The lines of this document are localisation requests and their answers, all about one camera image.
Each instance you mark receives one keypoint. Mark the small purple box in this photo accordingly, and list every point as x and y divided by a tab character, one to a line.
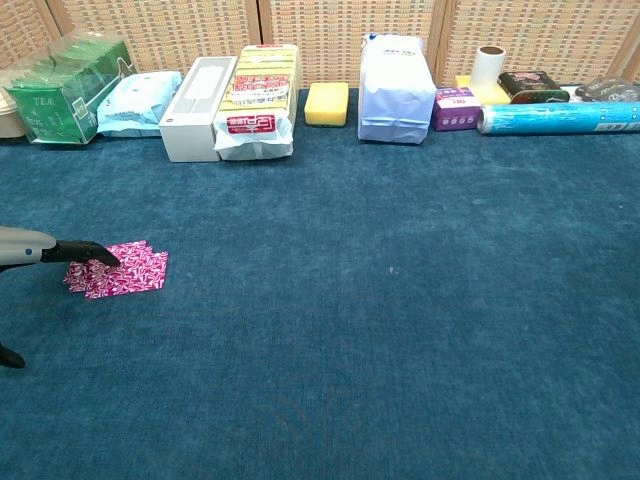
455	110

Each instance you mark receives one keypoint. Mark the white power strip box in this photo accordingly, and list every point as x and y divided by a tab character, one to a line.
192	125

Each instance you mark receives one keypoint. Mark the beige lidded food container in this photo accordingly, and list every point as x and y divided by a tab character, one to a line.
10	120

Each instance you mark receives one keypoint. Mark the flat yellow sponge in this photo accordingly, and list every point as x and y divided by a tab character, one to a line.
495	95

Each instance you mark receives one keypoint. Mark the dark rectangular tin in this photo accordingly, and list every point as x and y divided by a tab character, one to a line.
532	87

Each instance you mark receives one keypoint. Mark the plain yellow sponge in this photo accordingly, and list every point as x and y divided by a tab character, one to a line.
326	105

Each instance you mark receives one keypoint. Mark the blue cling film roll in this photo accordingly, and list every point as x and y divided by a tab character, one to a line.
555	119

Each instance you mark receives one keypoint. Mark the green tea bag box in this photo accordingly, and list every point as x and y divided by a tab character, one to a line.
50	110

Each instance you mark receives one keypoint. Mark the pink patterned rectangular block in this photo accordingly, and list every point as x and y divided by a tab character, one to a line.
137	277
82	277
132	249

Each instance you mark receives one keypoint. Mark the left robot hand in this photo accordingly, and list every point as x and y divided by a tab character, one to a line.
25	250

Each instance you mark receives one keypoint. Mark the light blue wet wipes pack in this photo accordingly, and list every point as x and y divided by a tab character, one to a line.
135	107

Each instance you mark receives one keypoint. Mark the yellow sponge multipack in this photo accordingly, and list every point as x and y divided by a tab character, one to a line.
257	100

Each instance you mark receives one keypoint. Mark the blue carpet table mat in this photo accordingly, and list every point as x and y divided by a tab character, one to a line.
350	300

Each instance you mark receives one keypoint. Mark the woven wooden folding screen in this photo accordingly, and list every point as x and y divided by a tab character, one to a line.
325	30

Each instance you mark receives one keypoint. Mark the white paper bag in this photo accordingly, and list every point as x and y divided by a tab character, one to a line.
395	95

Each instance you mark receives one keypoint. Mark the white roll with cardboard core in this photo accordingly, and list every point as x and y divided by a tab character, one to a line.
487	70

